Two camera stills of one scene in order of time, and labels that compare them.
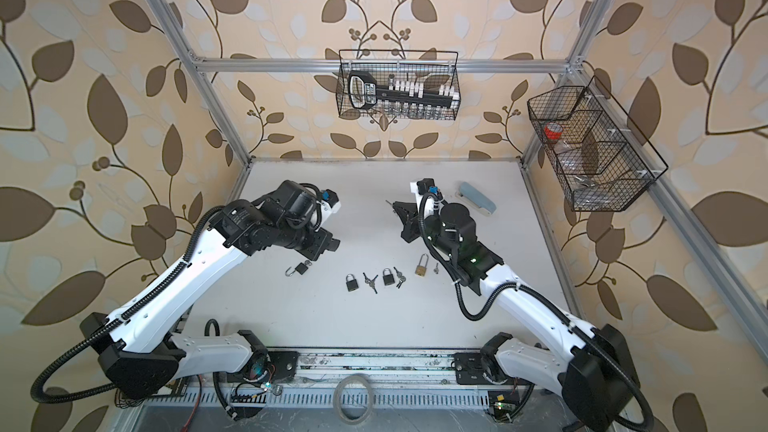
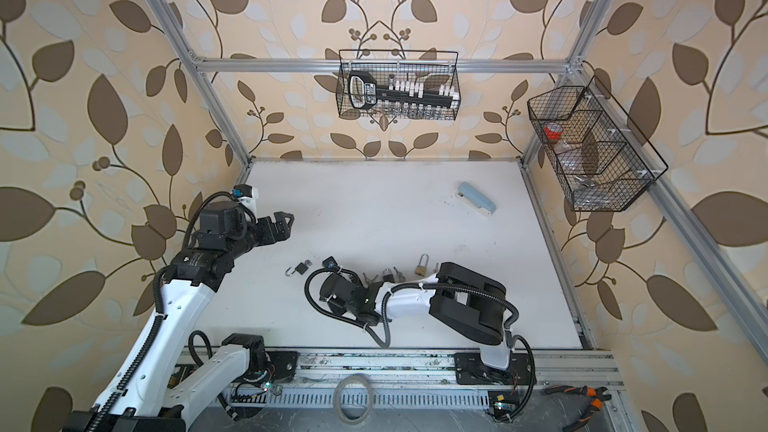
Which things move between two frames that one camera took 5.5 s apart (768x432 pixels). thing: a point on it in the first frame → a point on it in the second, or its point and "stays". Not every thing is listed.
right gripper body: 417,217 → 336,309
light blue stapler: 470,195 stays
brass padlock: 421,270 stays
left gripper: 314,250 → 282,230
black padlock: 301,268 stays
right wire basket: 605,162 stays
